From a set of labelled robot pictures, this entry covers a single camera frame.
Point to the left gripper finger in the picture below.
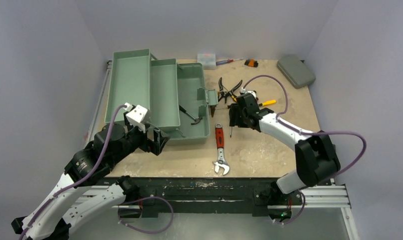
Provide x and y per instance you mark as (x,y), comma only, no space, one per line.
(153,147)
(160,136)

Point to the yellow handle screwdriver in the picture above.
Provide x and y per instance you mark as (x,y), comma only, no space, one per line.
(267,103)

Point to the clear small parts box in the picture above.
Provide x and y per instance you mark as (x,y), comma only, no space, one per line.
(207,60)

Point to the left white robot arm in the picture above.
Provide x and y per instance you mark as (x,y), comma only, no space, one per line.
(58,215)

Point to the orange black hex key set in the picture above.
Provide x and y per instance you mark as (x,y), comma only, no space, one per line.
(251,63)

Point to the grey green case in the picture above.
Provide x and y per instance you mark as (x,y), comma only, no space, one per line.
(295,71)

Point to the red adjustable wrench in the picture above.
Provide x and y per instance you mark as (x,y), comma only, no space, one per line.
(220,163)

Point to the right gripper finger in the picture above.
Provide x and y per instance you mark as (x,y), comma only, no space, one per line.
(234,115)
(240,120)

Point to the green plastic tool box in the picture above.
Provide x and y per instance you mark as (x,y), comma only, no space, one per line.
(161,85)

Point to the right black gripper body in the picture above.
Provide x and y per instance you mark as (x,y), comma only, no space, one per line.
(236,114)

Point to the blue red screwdriver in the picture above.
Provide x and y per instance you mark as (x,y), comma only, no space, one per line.
(226,61)

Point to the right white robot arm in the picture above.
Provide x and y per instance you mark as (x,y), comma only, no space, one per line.
(315,155)

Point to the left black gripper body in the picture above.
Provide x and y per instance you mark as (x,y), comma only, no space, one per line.
(138,133)

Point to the black pliers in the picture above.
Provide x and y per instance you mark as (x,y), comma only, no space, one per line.
(224,92)

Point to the aluminium frame rail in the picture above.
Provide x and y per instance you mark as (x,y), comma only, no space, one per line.
(251,155)

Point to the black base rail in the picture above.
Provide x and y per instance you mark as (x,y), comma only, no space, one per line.
(257,196)

